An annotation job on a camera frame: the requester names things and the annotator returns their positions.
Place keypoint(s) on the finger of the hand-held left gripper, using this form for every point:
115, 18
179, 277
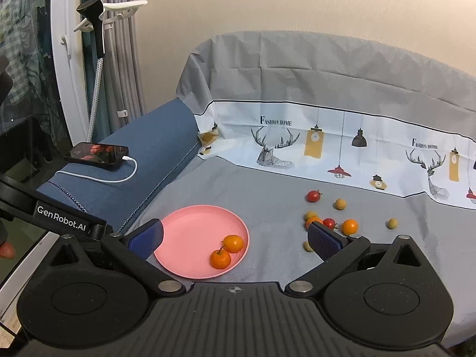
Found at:
99, 230

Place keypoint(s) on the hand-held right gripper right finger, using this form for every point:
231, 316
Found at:
325, 241

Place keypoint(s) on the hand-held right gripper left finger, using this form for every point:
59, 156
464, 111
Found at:
147, 240

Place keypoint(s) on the red cherry tomato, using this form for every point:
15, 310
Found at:
314, 195
330, 223

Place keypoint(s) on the brown longan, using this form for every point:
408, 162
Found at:
307, 246
340, 204
391, 224

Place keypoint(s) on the small tangerine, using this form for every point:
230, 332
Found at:
314, 220
232, 243
350, 227
220, 258

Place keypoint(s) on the yellow small fruit cluster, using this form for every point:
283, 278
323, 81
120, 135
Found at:
310, 215

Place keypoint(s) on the pink plastic plate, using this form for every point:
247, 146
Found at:
193, 230

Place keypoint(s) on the person's left hand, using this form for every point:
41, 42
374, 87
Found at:
5, 250

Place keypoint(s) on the black smartphone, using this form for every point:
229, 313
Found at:
96, 152

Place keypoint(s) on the grey printed bed sheet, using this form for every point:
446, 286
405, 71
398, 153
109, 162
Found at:
282, 178

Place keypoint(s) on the blue denim cushion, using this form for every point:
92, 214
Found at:
156, 145

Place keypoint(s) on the white curtain clip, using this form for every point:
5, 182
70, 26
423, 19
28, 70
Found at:
122, 113

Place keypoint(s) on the grey curtain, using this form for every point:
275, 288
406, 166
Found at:
122, 63

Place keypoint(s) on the hanging checked clothes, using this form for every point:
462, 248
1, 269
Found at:
18, 44

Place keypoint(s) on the white door frame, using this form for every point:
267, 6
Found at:
70, 81

